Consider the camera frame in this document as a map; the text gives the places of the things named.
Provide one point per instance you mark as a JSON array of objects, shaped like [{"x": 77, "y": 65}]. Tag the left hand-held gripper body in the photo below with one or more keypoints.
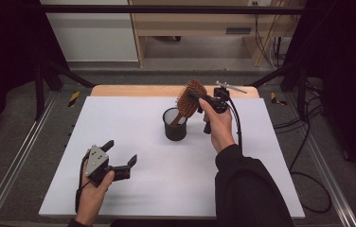
[{"x": 96, "y": 161}]

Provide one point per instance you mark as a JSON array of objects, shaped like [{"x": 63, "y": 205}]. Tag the black metal stand leg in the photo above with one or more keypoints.
[
  {"x": 293, "y": 78},
  {"x": 49, "y": 82}
]

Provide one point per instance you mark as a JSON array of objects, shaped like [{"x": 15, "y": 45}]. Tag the person's right hand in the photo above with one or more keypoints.
[{"x": 222, "y": 129}]

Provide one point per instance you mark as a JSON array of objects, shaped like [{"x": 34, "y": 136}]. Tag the yellow black floor tape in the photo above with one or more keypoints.
[
  {"x": 277, "y": 99},
  {"x": 74, "y": 98}
]

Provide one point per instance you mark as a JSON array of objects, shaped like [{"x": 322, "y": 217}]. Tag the aluminium floor rail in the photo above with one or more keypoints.
[
  {"x": 330, "y": 183},
  {"x": 12, "y": 170}
]

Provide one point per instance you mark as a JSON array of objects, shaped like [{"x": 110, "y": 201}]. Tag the black curtain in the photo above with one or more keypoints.
[
  {"x": 5, "y": 63},
  {"x": 343, "y": 63}
]

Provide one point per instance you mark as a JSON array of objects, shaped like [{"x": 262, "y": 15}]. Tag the light wooden office desk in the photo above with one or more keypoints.
[{"x": 198, "y": 25}]

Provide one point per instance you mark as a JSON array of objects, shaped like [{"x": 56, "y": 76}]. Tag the brown wooden hairbrush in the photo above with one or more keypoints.
[{"x": 189, "y": 101}]

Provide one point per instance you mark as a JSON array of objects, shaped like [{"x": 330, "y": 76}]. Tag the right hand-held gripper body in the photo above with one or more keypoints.
[{"x": 218, "y": 101}]

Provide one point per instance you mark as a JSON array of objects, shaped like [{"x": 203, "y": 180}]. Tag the black horizontal frame bar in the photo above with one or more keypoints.
[{"x": 166, "y": 9}]

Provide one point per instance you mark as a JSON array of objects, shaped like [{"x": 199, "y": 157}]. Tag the black mesh pen holder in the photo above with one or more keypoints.
[{"x": 175, "y": 132}]

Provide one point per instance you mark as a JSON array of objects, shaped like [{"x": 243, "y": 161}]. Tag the white wall socket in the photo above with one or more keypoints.
[{"x": 255, "y": 3}]

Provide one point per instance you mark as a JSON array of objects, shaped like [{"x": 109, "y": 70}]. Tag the person's left hand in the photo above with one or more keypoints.
[{"x": 91, "y": 198}]

